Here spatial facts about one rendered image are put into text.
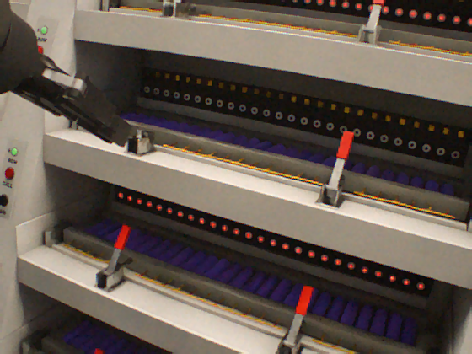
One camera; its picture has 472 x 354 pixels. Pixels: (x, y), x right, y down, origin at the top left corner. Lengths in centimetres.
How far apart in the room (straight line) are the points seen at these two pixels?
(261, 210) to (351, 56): 21
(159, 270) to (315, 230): 25
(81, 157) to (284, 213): 30
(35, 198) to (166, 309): 27
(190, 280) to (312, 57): 34
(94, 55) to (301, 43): 36
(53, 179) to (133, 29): 27
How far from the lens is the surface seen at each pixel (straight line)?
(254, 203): 55
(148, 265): 69
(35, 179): 74
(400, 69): 55
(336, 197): 53
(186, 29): 63
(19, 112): 77
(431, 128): 69
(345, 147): 56
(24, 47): 43
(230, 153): 63
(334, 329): 61
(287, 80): 77
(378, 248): 53
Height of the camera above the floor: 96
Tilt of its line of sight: 2 degrees down
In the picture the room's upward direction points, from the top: 14 degrees clockwise
